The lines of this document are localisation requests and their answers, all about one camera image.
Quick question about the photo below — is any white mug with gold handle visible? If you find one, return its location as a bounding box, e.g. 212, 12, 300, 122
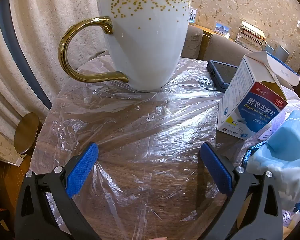
58, 0, 192, 92

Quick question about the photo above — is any standing photo print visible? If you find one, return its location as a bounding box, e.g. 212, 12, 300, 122
189, 8, 198, 24

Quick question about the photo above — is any light blue face mask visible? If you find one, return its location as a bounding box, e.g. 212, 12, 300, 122
246, 110, 300, 207

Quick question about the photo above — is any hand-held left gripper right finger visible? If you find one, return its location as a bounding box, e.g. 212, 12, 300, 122
199, 141, 292, 240

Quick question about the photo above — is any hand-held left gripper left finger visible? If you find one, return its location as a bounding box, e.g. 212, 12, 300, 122
15, 142, 100, 240

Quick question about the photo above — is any white and blue medicine box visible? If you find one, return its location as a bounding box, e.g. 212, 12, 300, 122
216, 51, 300, 140

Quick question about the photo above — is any brown upholstered chair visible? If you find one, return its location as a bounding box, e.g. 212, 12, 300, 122
207, 34, 253, 66
181, 24, 203, 60

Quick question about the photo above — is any beige patterned curtain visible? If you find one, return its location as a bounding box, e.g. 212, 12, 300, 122
0, 0, 130, 160

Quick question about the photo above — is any stack of books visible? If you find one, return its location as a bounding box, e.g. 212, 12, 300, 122
235, 20, 268, 52

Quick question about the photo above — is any round wooden stool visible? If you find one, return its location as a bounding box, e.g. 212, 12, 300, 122
14, 112, 42, 155

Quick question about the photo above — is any building postcard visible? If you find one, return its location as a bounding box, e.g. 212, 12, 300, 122
214, 22, 231, 34

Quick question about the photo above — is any clear plastic table cover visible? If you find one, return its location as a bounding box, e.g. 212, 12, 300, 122
30, 55, 300, 240

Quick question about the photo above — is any dark blue smartphone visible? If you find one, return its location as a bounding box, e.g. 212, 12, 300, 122
207, 59, 239, 92

